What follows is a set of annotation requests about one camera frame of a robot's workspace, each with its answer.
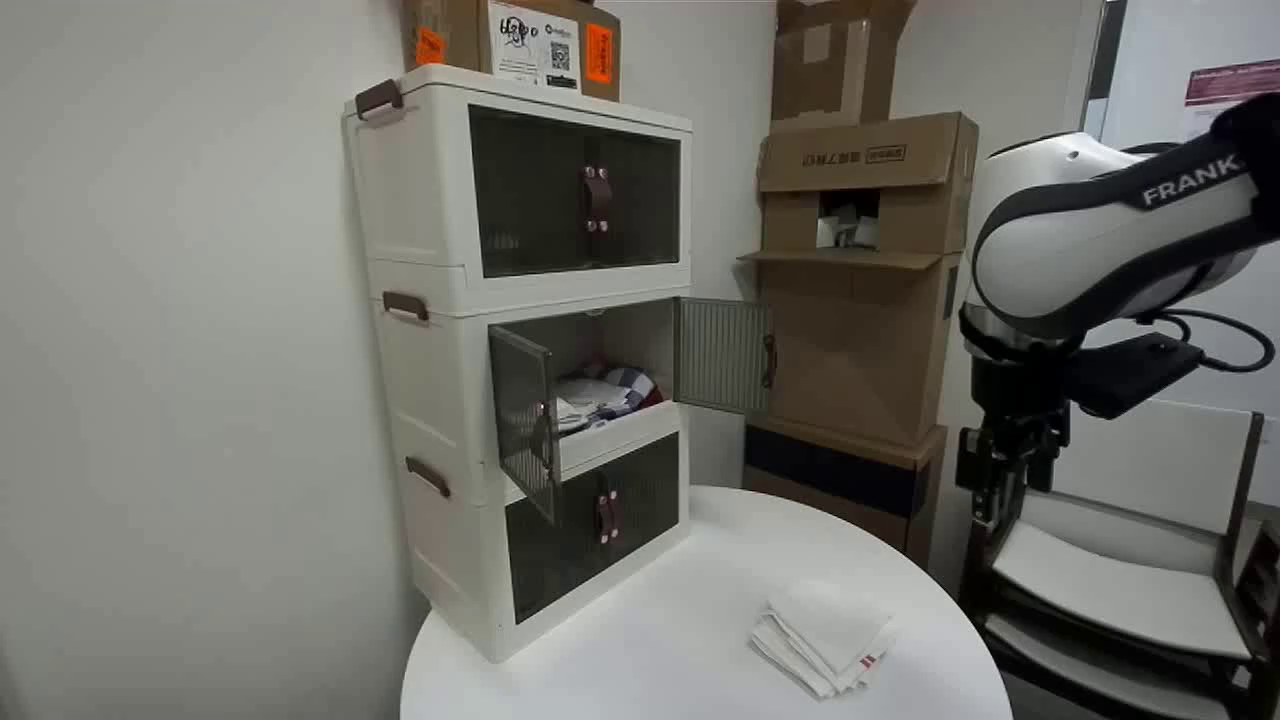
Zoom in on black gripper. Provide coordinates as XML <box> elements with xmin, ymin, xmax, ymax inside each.
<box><xmin>958</xmin><ymin>356</ymin><xmax>1067</xmax><ymax>528</ymax></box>

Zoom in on white cloth with red stripes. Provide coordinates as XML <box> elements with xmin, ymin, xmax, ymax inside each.
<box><xmin>750</xmin><ymin>585</ymin><xmax>902</xmax><ymax>702</ymax></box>

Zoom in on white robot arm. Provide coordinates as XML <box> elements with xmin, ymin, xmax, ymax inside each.
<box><xmin>958</xmin><ymin>91</ymin><xmax>1280</xmax><ymax>528</ymax></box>

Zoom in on right middle cabinet door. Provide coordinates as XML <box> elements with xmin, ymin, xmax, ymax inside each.
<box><xmin>676</xmin><ymin>295</ymin><xmax>770</xmax><ymax>416</ymax></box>

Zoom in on cabinet door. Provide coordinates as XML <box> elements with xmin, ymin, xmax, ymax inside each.
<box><xmin>676</xmin><ymin>295</ymin><xmax>770</xmax><ymax>416</ymax></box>
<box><xmin>487</xmin><ymin>329</ymin><xmax>559</xmax><ymax>521</ymax></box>

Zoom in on cloths inside cabinet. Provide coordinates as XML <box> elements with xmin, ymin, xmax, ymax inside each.
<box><xmin>556</xmin><ymin>364</ymin><xmax>659</xmax><ymax>431</ymax></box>

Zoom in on left middle cabinet door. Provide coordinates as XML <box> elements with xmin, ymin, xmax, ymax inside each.
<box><xmin>487</xmin><ymin>329</ymin><xmax>559</xmax><ymax>521</ymax></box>

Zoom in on white three-tier storage cabinet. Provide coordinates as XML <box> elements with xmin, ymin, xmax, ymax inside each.
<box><xmin>345</xmin><ymin>70</ymin><xmax>693</xmax><ymax>662</ymax></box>

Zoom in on white shelf rack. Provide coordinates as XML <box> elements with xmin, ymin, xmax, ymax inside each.
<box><xmin>964</xmin><ymin>405</ymin><xmax>1278</xmax><ymax>720</ymax></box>

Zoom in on stacked large cardboard boxes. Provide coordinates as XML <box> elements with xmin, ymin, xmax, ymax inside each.
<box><xmin>744</xmin><ymin>0</ymin><xmax>979</xmax><ymax>562</ymax></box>

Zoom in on cardboard box with orange stickers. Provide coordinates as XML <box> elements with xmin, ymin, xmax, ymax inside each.
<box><xmin>402</xmin><ymin>0</ymin><xmax>620</xmax><ymax>99</ymax></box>

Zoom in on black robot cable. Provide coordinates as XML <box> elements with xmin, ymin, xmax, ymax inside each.
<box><xmin>1132</xmin><ymin>305</ymin><xmax>1280</xmax><ymax>378</ymax></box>

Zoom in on paper notice on wall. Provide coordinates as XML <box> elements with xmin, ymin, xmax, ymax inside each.
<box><xmin>1185</xmin><ymin>61</ymin><xmax>1280</xmax><ymax>138</ymax></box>

